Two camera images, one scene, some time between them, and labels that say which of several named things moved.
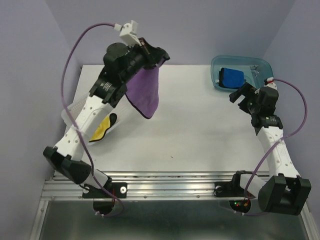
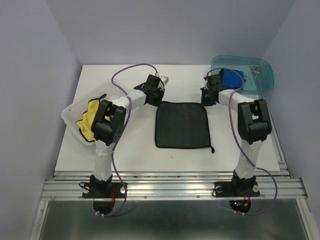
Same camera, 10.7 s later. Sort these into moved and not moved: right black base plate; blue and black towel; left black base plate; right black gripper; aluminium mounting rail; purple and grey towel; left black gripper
Moved: purple and grey towel; right black gripper; left black gripper
Not moved: right black base plate; aluminium mounting rail; left black base plate; blue and black towel
